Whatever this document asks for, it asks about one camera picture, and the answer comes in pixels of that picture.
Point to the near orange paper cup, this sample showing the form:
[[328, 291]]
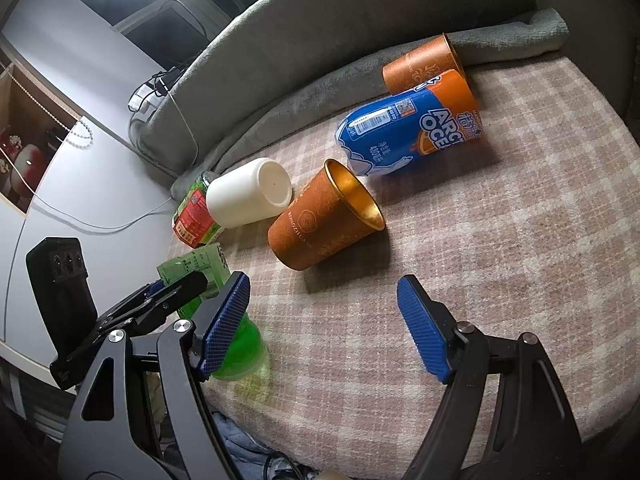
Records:
[[334, 211]]

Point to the plaid table cloth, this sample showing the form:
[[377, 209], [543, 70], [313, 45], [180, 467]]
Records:
[[534, 227]]

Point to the red green label cup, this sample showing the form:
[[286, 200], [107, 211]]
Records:
[[192, 222]]

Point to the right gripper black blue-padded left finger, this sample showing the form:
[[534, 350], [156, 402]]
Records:
[[111, 434]]

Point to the white plastic cup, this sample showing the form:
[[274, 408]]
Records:
[[258, 190]]

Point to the white power strip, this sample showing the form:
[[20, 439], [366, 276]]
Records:
[[145, 97]]

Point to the grey rolled blanket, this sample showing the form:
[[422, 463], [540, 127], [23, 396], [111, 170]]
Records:
[[360, 81]]

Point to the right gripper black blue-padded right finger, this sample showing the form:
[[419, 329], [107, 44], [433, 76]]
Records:
[[533, 433]]

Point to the blue orange Arctic Ocean cup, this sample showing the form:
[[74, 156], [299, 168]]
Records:
[[388, 134]]

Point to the orange paper cup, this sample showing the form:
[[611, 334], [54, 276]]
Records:
[[334, 211], [421, 64]]

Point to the grey plush cushion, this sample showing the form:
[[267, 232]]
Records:
[[278, 46]]

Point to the far orange paper cup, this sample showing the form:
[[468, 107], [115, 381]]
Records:
[[421, 64]]

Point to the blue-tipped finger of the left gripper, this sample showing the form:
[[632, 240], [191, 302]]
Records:
[[147, 308]]

